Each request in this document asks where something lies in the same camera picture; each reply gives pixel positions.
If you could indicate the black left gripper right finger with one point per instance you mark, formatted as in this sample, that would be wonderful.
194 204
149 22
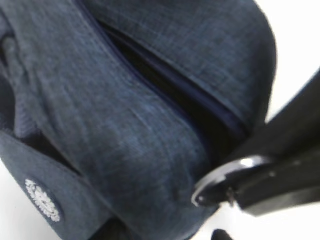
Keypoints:
292 141

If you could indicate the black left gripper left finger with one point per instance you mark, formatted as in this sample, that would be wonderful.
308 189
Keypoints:
220 234

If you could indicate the dark navy fabric lunch bag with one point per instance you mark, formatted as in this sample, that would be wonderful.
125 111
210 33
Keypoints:
112 110

